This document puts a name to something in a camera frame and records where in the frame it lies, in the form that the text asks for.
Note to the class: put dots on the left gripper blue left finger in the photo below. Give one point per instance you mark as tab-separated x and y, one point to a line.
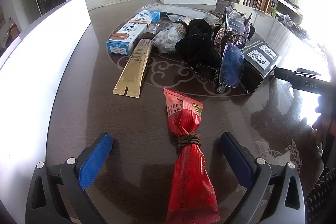
90	161

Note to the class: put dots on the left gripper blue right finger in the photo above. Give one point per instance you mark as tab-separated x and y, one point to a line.
240	160

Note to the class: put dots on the black box with white labels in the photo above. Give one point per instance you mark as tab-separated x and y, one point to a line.
259	62

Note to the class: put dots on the red snack packet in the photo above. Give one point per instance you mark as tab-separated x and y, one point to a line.
192	196

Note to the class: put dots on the blue tinted glasses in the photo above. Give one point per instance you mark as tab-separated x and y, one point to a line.
232	66

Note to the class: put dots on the sparkly hair claw clip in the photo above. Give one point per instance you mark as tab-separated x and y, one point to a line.
226	31

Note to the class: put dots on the blue white cream box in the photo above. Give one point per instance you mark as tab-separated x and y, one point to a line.
124	40

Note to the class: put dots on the bag of white cotton balls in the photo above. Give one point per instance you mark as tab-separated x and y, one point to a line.
167	39

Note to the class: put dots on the bundle of wooden sticks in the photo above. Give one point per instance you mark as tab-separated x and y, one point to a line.
182	24

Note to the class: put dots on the person's right hand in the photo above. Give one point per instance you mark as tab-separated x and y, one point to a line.
326	120

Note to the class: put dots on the wooden side table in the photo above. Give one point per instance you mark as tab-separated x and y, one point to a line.
281	6

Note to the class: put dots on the large white storage box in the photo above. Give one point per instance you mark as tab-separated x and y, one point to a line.
31	71

